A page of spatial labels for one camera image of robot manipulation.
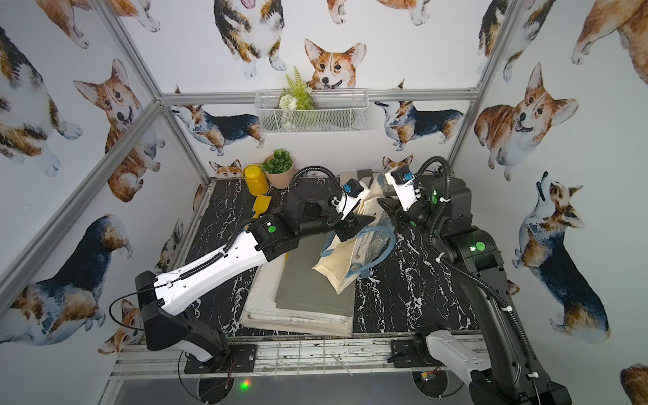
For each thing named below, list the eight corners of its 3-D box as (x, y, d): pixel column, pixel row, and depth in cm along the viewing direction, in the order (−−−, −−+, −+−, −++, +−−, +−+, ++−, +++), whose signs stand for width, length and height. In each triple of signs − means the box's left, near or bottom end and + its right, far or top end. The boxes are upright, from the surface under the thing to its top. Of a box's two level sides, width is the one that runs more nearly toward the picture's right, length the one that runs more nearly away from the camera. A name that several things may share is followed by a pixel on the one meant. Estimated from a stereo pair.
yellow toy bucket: (247, 196, 117) (239, 179, 108) (252, 181, 123) (245, 164, 114) (267, 196, 117) (261, 178, 108) (271, 181, 123) (265, 164, 114)
